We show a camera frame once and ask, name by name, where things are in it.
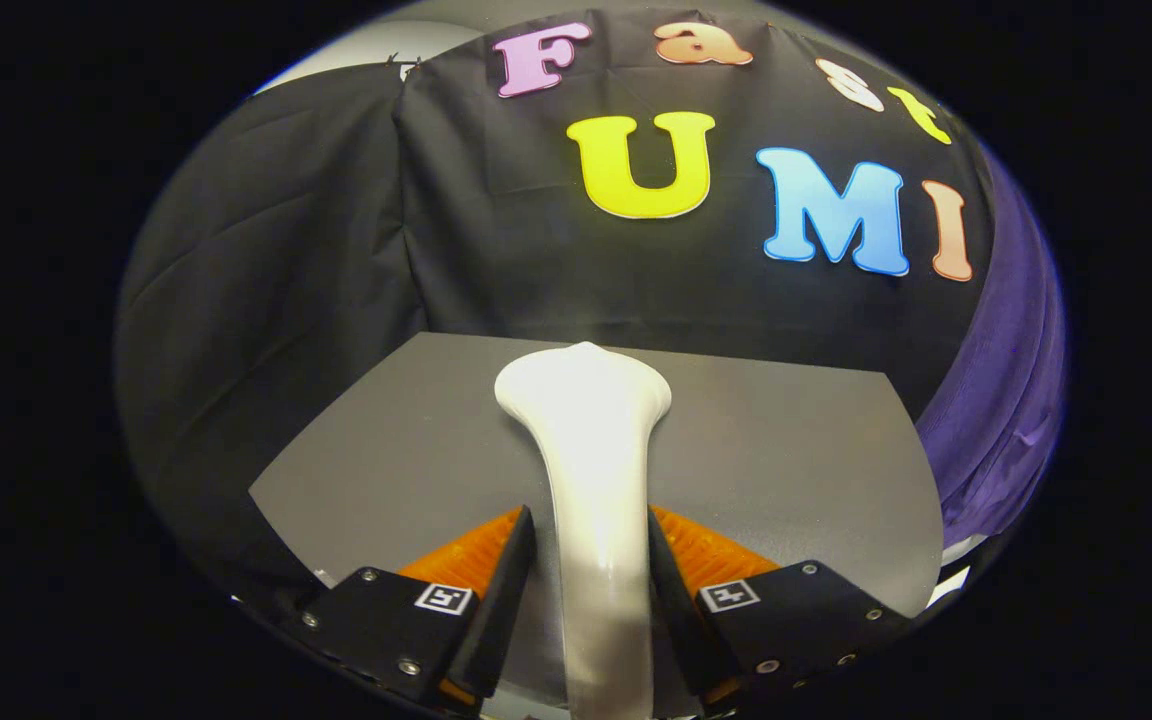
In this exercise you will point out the white garment steamer head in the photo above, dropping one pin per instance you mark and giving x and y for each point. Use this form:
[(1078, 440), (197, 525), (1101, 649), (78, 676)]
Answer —
[(591, 450)]

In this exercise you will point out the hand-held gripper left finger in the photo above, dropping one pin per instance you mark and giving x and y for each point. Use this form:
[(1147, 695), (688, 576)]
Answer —
[(506, 610)]

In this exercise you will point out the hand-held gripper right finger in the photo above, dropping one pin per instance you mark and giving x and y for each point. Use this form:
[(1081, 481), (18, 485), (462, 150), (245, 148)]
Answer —
[(681, 620)]

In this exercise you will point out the grey cabinet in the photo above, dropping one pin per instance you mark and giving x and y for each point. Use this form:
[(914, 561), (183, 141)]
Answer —
[(786, 450)]

